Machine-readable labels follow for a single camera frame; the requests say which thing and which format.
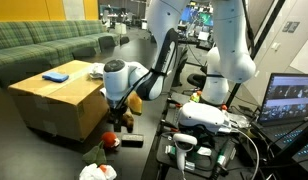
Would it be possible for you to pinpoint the green plaid sofa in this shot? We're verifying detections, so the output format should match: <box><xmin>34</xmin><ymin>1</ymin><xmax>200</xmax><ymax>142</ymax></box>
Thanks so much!
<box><xmin>0</xmin><ymin>19</ymin><xmax>122</xmax><ymax>91</ymax></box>

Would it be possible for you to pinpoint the white cloth towel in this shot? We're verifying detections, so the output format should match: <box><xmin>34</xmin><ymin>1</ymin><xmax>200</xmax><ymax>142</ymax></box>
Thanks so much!
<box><xmin>88</xmin><ymin>62</ymin><xmax>107</xmax><ymax>80</ymax></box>

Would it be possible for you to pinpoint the black equipment cart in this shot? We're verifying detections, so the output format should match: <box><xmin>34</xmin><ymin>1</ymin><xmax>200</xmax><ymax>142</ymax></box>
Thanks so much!
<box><xmin>155</xmin><ymin>96</ymin><xmax>258</xmax><ymax>180</ymax></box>

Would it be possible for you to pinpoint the green handled tool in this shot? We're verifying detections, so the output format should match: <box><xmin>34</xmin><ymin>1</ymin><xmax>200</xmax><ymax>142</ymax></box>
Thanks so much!
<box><xmin>212</xmin><ymin>146</ymin><xmax>229</xmax><ymax>178</ymax></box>

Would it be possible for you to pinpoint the black office chair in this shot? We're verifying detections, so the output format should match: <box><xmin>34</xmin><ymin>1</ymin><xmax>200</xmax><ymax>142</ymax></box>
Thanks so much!
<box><xmin>187</xmin><ymin>72</ymin><xmax>208</xmax><ymax>90</ymax></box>

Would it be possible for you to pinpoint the dark wall sign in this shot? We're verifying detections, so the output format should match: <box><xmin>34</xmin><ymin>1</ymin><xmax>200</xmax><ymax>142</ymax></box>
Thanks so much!
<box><xmin>282</xmin><ymin>21</ymin><xmax>301</xmax><ymax>34</ymax></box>

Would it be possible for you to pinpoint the blue wavy sponge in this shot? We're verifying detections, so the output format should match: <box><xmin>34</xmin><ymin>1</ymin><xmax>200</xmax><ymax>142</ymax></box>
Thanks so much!
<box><xmin>41</xmin><ymin>71</ymin><xmax>70</xmax><ymax>83</ymax></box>

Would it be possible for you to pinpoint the large cardboard box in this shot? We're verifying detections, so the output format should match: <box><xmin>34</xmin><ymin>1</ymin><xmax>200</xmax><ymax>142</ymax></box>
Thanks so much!
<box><xmin>7</xmin><ymin>59</ymin><xmax>110</xmax><ymax>143</ymax></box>

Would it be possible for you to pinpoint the black open laptop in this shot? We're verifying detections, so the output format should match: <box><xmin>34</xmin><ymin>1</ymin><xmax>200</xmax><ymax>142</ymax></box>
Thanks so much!
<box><xmin>250</xmin><ymin>73</ymin><xmax>308</xmax><ymax>168</ymax></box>

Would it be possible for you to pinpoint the white cable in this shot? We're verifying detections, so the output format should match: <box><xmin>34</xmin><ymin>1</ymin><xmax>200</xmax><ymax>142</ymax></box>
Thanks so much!
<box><xmin>227</xmin><ymin>128</ymin><xmax>261</xmax><ymax>180</ymax></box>

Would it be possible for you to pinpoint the black diagonal pole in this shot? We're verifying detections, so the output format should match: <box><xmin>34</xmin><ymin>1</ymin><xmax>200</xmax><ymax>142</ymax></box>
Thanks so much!
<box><xmin>225</xmin><ymin>0</ymin><xmax>286</xmax><ymax>108</ymax></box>

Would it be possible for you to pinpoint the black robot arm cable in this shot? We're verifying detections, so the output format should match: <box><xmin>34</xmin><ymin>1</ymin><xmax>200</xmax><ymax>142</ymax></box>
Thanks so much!
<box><xmin>241</xmin><ymin>0</ymin><xmax>257</xmax><ymax>52</ymax></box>

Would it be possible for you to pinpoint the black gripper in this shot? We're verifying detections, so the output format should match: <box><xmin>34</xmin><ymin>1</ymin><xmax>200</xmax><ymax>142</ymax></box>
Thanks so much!
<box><xmin>108</xmin><ymin>99</ymin><xmax>128</xmax><ymax>133</ymax></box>

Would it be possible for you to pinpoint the dark grey eraser block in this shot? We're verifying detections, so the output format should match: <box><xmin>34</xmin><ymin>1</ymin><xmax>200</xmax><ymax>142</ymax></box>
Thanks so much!
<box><xmin>121</xmin><ymin>133</ymin><xmax>144</xmax><ymax>148</ymax></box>

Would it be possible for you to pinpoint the white bag orange print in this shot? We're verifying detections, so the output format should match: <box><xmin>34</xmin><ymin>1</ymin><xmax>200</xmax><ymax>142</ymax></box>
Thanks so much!
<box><xmin>78</xmin><ymin>163</ymin><xmax>118</xmax><ymax>180</ymax></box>

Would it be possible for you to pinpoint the clear plastic bag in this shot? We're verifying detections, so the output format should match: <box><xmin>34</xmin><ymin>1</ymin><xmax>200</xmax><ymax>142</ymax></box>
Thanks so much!
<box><xmin>227</xmin><ymin>111</ymin><xmax>250</xmax><ymax>129</ymax></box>

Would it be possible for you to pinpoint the small yellow green bottle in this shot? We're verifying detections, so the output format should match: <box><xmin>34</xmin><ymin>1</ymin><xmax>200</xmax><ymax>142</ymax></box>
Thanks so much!
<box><xmin>189</xmin><ymin>90</ymin><xmax>202</xmax><ymax>104</ymax></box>

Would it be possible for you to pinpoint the white light switch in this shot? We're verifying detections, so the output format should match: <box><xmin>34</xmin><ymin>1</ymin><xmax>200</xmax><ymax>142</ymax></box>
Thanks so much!
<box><xmin>270</xmin><ymin>42</ymin><xmax>282</xmax><ymax>52</ymax></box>

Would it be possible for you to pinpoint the white VR headset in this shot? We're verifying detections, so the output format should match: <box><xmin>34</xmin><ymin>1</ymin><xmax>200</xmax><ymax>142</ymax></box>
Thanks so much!
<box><xmin>177</xmin><ymin>101</ymin><xmax>228</xmax><ymax>134</ymax></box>

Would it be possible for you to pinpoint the white VR controller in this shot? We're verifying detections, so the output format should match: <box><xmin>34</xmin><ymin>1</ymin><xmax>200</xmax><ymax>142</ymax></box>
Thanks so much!
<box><xmin>172</xmin><ymin>133</ymin><xmax>198</xmax><ymax>173</ymax></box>

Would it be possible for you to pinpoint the blue lit monitor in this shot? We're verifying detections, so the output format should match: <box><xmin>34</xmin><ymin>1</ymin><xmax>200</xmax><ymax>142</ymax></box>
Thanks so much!
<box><xmin>179</xmin><ymin>4</ymin><xmax>215</xmax><ymax>28</ymax></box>

